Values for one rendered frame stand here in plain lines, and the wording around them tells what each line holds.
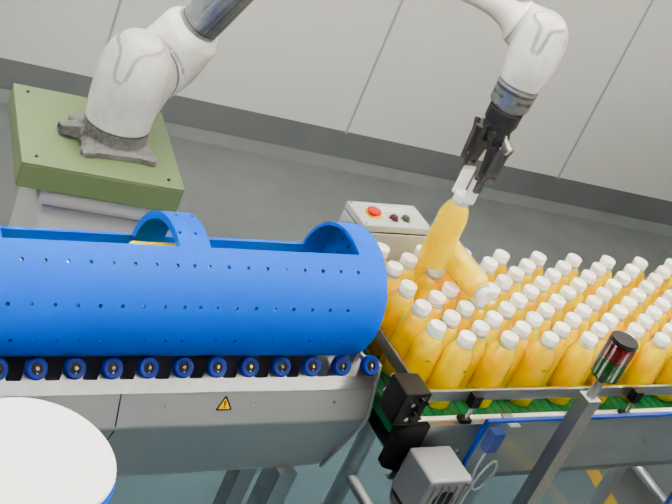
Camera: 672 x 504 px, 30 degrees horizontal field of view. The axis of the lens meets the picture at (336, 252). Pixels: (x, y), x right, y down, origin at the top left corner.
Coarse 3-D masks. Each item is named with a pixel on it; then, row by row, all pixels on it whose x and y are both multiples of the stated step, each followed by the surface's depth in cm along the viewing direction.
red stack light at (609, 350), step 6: (606, 342) 262; (612, 342) 260; (606, 348) 262; (612, 348) 260; (618, 348) 260; (606, 354) 262; (612, 354) 261; (618, 354) 260; (624, 354) 260; (630, 354) 260; (612, 360) 261; (618, 360) 261; (624, 360) 261; (630, 360) 262; (624, 366) 262
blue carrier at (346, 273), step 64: (0, 256) 215; (64, 256) 222; (128, 256) 228; (192, 256) 236; (256, 256) 243; (320, 256) 252; (0, 320) 217; (64, 320) 223; (128, 320) 230; (192, 320) 236; (256, 320) 244; (320, 320) 252
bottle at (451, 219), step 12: (444, 204) 278; (456, 204) 276; (444, 216) 277; (456, 216) 276; (468, 216) 279; (432, 228) 280; (444, 228) 277; (456, 228) 277; (432, 240) 280; (444, 240) 279; (456, 240) 280; (420, 252) 283; (432, 252) 281; (444, 252) 280; (432, 264) 282; (444, 264) 283
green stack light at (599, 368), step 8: (600, 352) 264; (600, 360) 263; (592, 368) 265; (600, 368) 263; (608, 368) 262; (616, 368) 262; (624, 368) 262; (600, 376) 263; (608, 376) 263; (616, 376) 263
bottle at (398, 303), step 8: (392, 296) 282; (400, 296) 282; (408, 296) 281; (392, 304) 282; (400, 304) 281; (408, 304) 282; (392, 312) 282; (400, 312) 282; (384, 320) 284; (392, 320) 283; (384, 328) 284; (392, 328) 284; (376, 344) 287; (376, 352) 288
